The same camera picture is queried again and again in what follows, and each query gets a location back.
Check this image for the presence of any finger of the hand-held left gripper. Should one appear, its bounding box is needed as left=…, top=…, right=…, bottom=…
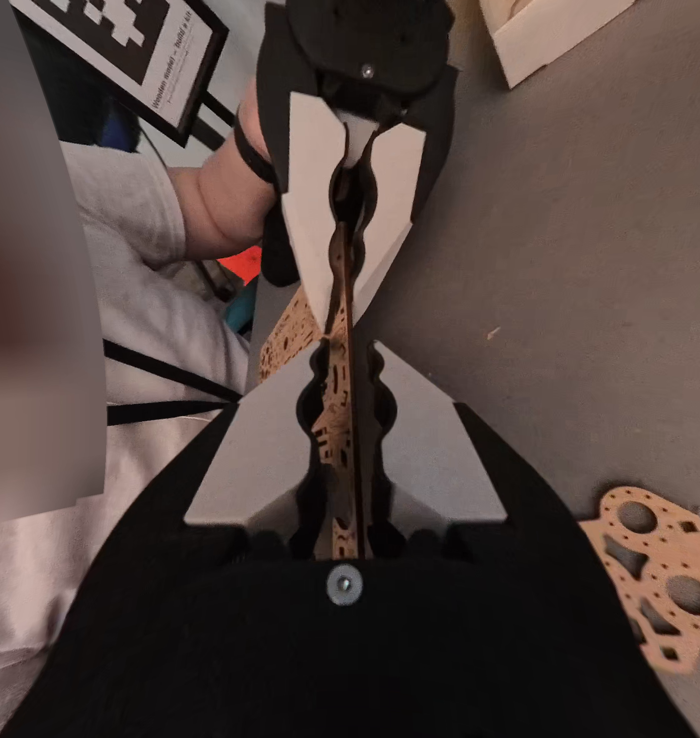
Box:
left=280, top=91, right=351, bottom=326
left=350, top=122, right=427, bottom=321

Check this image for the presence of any black ribbed wrist rest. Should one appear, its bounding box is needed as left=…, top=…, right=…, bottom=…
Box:
left=260, top=216, right=300, bottom=288

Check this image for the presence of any laser-cut wooden parts sheet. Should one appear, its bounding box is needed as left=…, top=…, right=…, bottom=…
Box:
left=310, top=222, right=367, bottom=560

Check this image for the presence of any person's left hand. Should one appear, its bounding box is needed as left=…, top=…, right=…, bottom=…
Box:
left=236, top=74, right=275, bottom=176

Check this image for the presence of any teal object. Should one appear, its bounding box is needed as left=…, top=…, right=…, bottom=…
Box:
left=232, top=283, right=258, bottom=335

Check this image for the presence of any blue object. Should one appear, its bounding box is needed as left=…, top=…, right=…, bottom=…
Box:
left=99, top=98, right=140, bottom=153

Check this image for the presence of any black neck lanyard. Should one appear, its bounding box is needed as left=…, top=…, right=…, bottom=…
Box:
left=102, top=339, right=242, bottom=427

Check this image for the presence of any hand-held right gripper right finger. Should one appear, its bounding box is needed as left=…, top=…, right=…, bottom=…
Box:
left=368, top=340, right=509, bottom=528

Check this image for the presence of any black framed marker sign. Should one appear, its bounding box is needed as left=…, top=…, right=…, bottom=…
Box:
left=10, top=0, right=231, bottom=150

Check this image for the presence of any person's left forearm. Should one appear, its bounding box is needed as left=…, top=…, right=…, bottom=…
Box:
left=168, top=138, right=282, bottom=261

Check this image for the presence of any white cardboard tray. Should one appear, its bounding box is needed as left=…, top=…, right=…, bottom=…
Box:
left=478, top=0, right=638, bottom=90

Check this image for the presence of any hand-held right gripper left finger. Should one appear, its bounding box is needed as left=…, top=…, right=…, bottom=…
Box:
left=183, top=337, right=333, bottom=540

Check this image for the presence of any orange red object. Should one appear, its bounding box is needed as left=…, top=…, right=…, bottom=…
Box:
left=220, top=245, right=264, bottom=284

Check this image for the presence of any perforated wooden plate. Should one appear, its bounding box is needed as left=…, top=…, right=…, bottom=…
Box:
left=578, top=486, right=700, bottom=674

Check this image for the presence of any black sign stand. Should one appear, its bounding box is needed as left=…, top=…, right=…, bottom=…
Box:
left=197, top=89, right=238, bottom=152

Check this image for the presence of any black wristband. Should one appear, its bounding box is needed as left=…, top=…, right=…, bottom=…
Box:
left=233, top=106, right=282, bottom=185

